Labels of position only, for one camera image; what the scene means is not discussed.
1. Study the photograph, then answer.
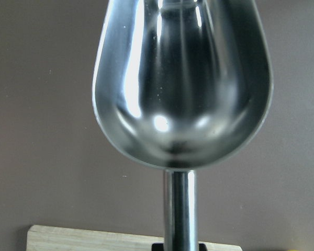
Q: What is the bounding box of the steel ice scoop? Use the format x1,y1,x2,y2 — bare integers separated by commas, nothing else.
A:
92,1,273,250

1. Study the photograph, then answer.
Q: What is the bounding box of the wooden cutting board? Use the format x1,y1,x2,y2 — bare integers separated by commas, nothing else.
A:
27,224,243,251

